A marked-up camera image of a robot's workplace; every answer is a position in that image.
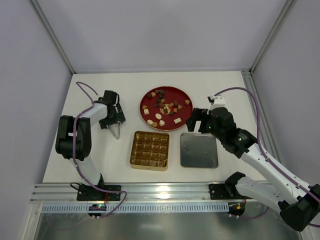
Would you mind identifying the white square chocolate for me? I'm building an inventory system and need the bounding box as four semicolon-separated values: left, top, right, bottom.
143;109;150;115

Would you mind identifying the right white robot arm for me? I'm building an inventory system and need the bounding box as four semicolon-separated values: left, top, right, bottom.
186;107;320;232

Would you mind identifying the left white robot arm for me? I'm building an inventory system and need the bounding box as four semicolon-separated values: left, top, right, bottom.
55;102;126;189

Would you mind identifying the white rectangular chocolate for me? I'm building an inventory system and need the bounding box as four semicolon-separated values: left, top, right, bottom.
174;118;181;124

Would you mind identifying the gold chocolate box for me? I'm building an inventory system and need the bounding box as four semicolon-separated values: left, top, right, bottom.
129;131;170;172

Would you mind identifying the silver square tin lid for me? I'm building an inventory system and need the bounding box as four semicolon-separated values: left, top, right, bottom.
180;133;219;169

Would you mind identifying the round red tray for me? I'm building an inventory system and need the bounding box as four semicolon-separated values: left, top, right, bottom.
139;86;193;132

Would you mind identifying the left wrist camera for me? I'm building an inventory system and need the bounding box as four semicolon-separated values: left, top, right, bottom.
97;90;120;106

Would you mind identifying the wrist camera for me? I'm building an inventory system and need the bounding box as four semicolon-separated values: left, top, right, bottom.
207;95;226;111
97;90;120;106

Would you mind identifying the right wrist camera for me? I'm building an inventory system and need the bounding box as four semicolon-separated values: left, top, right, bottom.
207;95;226;111

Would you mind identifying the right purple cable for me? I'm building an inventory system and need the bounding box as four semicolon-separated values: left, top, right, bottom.
214;86;320;227

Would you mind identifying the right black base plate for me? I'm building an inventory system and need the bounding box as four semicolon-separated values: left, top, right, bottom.
208;183;246;200

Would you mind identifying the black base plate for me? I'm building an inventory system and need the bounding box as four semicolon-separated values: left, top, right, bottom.
73;184;121;202
208;183;246;200

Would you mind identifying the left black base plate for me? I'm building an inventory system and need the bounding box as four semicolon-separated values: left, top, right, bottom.
73;184;121;202

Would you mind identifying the aluminium rail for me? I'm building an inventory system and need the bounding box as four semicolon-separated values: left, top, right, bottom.
30;181;273;204

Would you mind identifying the slotted cable duct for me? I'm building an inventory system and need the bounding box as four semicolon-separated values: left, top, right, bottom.
41;202;229;214

